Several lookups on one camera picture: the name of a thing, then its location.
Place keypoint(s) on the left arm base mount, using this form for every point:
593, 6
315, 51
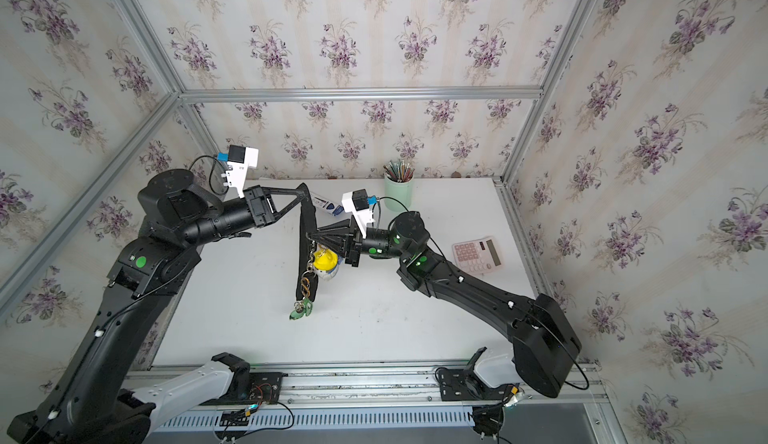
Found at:
226, 379

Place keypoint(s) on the aluminium frame profile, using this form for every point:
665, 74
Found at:
361, 94

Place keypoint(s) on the green pencil cup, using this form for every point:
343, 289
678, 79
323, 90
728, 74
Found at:
398, 195

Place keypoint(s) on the yellow blue plush keychain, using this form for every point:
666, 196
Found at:
325, 263

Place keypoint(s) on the black knitted shoulder bag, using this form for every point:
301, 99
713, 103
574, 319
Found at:
307, 282

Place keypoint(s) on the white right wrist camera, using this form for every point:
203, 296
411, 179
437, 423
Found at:
359, 204

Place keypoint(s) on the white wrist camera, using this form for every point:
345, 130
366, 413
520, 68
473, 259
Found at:
359, 204
236, 164

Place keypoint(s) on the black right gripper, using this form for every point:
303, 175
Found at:
351, 242

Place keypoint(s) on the pink calculator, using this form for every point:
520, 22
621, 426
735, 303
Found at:
477, 257

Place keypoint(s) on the green charm keychain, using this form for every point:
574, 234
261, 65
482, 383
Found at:
302, 309

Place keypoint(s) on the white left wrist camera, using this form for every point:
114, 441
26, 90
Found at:
236, 164

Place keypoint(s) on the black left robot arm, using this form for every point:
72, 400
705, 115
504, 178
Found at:
89, 403

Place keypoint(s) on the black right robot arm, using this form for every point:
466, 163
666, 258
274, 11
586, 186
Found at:
544, 345

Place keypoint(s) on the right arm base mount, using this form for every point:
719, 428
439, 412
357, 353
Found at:
489, 375

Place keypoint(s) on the coloured pencils bunch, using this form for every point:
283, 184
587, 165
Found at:
399, 171

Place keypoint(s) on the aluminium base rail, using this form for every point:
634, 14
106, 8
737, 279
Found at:
382, 396

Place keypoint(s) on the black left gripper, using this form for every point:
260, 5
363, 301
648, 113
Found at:
266, 207

